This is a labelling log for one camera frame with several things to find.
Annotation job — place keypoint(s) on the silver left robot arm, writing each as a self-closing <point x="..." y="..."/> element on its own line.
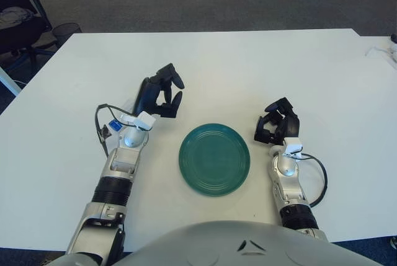
<point x="111" y="185"/>

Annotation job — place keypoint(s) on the green round plate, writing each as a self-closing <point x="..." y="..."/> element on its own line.
<point x="214" y="160"/>

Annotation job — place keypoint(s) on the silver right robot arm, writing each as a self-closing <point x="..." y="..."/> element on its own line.
<point x="287" y="166"/>

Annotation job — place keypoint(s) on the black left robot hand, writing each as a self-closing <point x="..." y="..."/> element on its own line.
<point x="148" y="94"/>

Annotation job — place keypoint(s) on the black mesh waste bin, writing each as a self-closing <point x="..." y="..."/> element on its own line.
<point x="66" y="32"/>

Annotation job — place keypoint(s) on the grey robot torso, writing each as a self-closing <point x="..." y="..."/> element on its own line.
<point x="217" y="244"/>

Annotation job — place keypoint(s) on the black office chair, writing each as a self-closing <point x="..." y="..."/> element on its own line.
<point x="18" y="30"/>

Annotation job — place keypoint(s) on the black table frame with caster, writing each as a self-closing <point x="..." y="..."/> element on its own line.
<point x="394" y="242"/>

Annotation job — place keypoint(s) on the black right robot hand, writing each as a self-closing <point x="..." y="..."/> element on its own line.
<point x="290" y="123"/>

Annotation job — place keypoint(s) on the white table leg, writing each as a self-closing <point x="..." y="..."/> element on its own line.
<point x="9" y="81"/>

